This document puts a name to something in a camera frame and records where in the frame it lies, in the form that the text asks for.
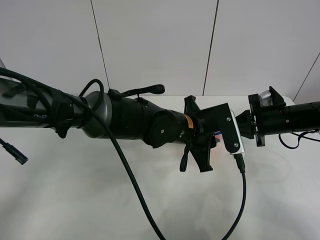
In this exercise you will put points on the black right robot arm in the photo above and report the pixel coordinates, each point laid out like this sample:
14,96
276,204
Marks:
303,118

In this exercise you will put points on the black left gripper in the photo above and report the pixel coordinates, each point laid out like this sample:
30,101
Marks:
207,122

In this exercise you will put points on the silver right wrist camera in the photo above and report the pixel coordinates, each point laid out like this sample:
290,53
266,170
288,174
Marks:
266,98

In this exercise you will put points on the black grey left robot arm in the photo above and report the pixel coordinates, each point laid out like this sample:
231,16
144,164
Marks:
126,115

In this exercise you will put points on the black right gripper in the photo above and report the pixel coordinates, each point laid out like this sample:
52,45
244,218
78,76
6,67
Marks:
256,122

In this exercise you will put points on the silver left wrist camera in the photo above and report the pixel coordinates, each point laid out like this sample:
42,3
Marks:
240,144

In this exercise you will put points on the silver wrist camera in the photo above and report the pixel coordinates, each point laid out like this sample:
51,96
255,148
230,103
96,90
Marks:
240,144
266,98

